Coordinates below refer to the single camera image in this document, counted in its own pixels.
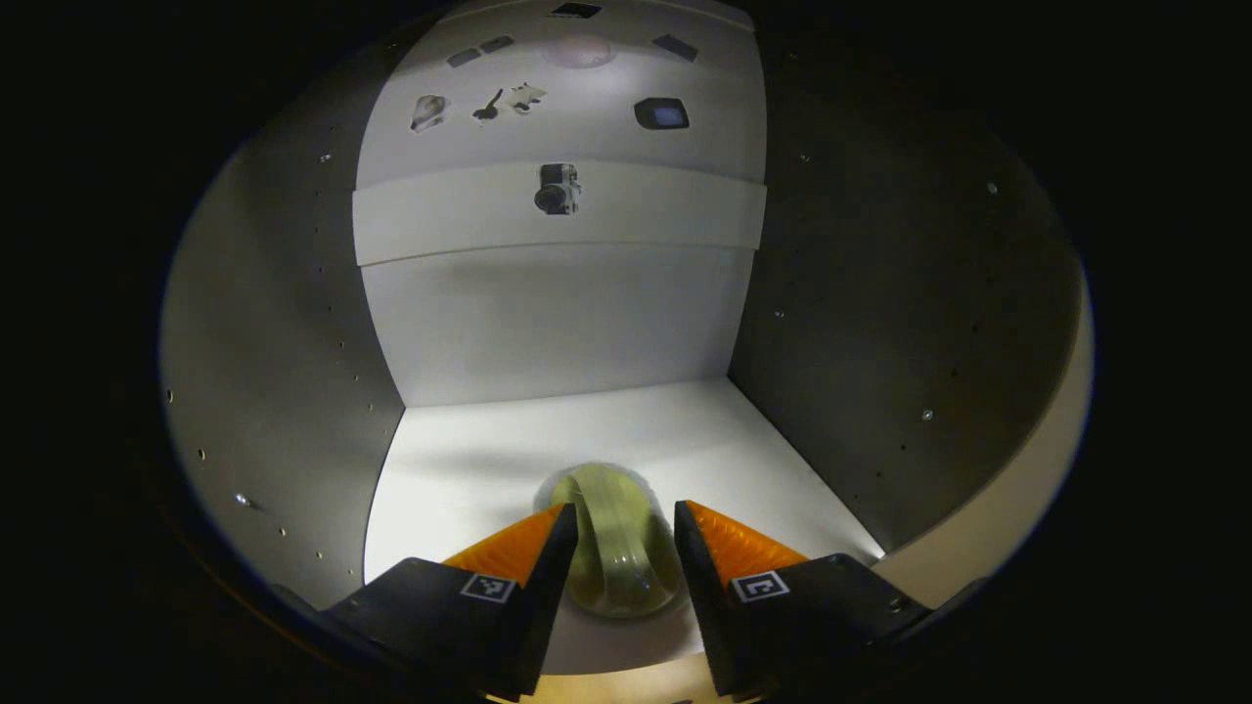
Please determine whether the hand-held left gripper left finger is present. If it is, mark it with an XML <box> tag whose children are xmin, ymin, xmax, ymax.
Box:
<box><xmin>323</xmin><ymin>502</ymin><xmax>580</xmax><ymax>700</ymax></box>

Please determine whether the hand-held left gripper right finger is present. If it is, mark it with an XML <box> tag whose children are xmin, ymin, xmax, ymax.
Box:
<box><xmin>673</xmin><ymin>500</ymin><xmax>932</xmax><ymax>697</ymax></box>

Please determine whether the pale green bottle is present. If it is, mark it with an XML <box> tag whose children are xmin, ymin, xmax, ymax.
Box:
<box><xmin>533</xmin><ymin>462</ymin><xmax>686</xmax><ymax>620</ymax></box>

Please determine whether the white cabinet shelf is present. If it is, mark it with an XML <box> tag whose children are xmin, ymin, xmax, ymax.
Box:
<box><xmin>364</xmin><ymin>379</ymin><xmax>886</xmax><ymax>676</ymax></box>

